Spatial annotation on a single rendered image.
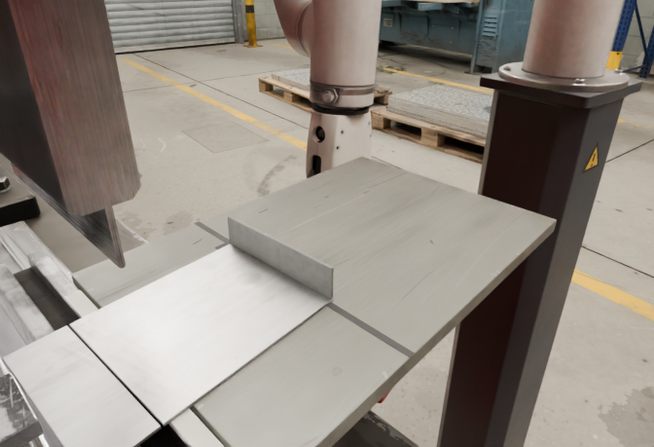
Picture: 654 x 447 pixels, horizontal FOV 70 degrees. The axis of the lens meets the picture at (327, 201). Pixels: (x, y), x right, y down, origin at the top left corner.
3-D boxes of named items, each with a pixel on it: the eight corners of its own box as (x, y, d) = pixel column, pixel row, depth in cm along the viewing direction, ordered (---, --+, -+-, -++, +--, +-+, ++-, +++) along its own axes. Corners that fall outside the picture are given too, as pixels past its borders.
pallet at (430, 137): (561, 143, 343) (565, 125, 337) (502, 171, 296) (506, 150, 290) (430, 110, 425) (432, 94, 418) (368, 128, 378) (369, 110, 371)
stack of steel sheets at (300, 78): (379, 88, 440) (379, 83, 437) (324, 97, 408) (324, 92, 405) (319, 71, 513) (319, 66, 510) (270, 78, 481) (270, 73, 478)
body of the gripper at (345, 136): (344, 108, 55) (339, 196, 59) (384, 97, 62) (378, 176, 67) (294, 99, 58) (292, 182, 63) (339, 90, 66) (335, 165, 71)
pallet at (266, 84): (391, 104, 443) (392, 89, 436) (322, 118, 402) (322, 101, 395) (321, 82, 531) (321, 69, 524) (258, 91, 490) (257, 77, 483)
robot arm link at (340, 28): (295, 77, 61) (331, 88, 54) (297, -34, 56) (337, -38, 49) (347, 75, 66) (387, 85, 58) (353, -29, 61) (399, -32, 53)
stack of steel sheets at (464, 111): (546, 124, 338) (550, 108, 333) (499, 143, 302) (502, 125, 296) (434, 97, 407) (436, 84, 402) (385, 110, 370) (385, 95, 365)
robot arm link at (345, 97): (350, 90, 54) (348, 116, 55) (386, 83, 61) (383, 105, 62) (294, 81, 58) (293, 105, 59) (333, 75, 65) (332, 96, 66)
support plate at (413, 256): (554, 231, 33) (557, 219, 33) (272, 506, 16) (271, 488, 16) (361, 166, 44) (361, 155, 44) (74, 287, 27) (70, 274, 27)
